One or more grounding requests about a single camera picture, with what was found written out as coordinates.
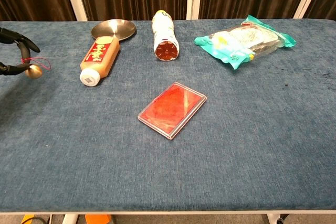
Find left black-fingered white robot hand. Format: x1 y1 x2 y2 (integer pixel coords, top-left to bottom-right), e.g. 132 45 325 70
0 27 41 77

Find small gold bell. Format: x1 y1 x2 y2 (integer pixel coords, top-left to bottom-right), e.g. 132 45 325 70
20 57 52 80

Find brown sauce bottle white cap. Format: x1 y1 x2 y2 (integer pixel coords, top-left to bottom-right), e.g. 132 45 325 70
79 36 121 87

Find round steel plate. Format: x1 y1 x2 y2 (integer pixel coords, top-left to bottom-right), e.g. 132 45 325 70
90 19 138 41

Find tea bottle yellow cap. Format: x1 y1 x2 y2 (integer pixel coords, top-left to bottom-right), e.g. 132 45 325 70
151 9 181 62

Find red card in clear case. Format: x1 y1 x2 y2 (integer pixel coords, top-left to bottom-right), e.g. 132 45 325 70
138 82 208 141

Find bright orange object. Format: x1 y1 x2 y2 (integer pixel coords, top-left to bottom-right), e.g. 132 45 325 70
85 214 113 224

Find teal clear snack bag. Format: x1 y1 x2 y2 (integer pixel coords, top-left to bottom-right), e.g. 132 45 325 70
194 14 297 70

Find blue table cloth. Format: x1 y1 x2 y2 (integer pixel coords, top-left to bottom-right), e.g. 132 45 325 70
0 19 336 213

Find thin black cable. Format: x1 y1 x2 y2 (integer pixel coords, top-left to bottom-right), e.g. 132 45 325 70
31 216 53 224

